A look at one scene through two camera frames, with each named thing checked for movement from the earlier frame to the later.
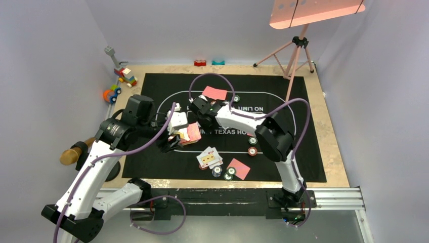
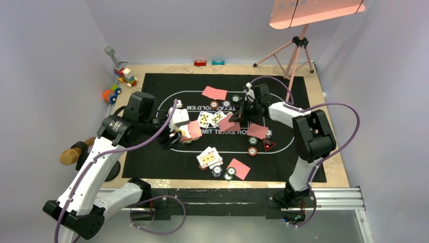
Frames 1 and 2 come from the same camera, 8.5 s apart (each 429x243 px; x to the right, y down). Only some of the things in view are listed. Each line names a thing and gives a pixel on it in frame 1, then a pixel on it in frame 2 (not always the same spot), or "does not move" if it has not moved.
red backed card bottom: x=241 y=169 does not move
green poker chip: x=227 y=177 does not move
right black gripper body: x=206 y=126 → x=247 y=109
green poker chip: x=252 y=140 does not move
